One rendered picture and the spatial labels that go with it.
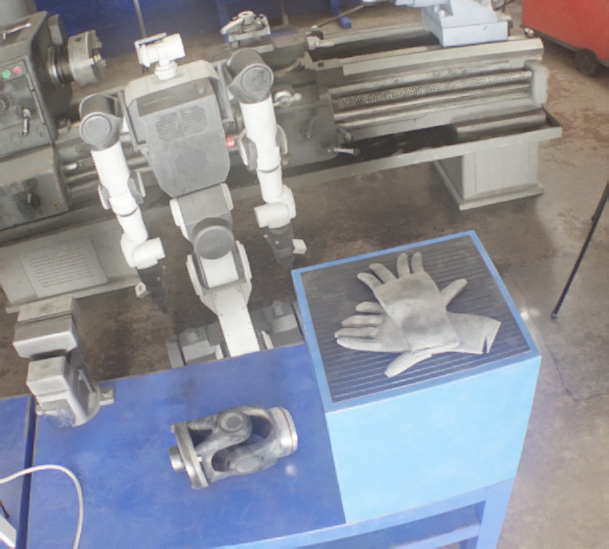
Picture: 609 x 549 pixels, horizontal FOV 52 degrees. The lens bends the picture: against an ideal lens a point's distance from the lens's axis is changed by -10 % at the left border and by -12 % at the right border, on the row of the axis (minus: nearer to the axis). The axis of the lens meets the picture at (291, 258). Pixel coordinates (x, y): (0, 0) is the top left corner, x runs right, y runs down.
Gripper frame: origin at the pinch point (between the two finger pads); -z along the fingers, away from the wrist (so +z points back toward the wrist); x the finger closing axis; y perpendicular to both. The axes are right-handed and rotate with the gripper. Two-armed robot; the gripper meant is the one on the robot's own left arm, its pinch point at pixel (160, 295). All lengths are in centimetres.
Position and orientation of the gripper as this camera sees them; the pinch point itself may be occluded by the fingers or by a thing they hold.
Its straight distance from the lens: 236.9
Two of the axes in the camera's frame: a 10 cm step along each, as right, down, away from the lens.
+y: -9.5, 2.9, -1.2
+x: -3.0, -7.3, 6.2
